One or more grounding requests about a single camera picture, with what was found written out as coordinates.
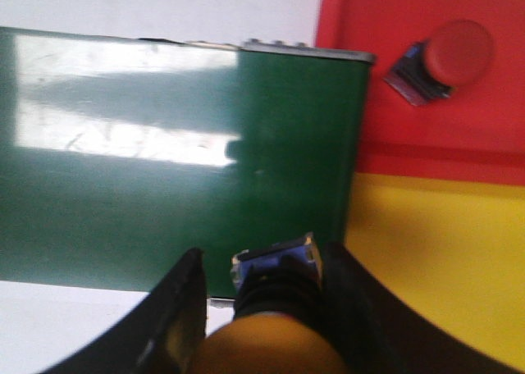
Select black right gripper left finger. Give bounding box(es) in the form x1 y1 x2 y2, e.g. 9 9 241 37
44 249 207 373

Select yellow plastic tray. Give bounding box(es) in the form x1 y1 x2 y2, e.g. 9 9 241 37
346 173 524 369

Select red plastic tray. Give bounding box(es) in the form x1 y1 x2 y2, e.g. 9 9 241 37
316 0 524 185

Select aluminium conveyor frame rail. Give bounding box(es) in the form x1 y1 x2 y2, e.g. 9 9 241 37
185 39 377 65

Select yellow mushroom push button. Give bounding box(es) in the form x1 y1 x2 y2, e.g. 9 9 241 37
187 233 350 373

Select green conveyor belt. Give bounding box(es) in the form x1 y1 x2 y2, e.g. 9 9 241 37
1 27 372 297

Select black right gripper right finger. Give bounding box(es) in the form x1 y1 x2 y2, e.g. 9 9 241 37
322 242 516 373

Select red mushroom push button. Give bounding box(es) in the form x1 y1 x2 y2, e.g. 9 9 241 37
384 19 495 107

